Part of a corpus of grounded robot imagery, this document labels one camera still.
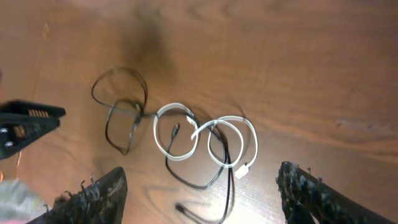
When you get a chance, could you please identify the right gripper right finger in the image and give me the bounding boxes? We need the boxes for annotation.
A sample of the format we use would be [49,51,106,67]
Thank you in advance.
[276,161,391,224]

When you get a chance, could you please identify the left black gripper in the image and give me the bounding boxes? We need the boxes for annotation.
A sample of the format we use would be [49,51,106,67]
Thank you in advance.
[1,100,66,159]

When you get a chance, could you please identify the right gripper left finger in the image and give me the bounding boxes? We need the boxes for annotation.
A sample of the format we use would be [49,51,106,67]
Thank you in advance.
[28,167,127,224]

